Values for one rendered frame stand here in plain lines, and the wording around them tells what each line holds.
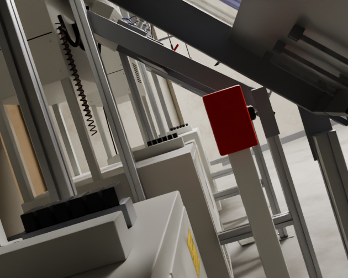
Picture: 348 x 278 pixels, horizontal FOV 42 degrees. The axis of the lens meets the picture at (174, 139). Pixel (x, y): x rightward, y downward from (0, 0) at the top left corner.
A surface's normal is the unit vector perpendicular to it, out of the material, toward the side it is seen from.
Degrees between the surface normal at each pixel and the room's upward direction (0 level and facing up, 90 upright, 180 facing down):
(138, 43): 90
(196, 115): 90
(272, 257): 90
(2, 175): 90
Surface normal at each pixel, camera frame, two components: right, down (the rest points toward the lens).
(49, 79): -0.07, 0.07
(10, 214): 0.31, -0.06
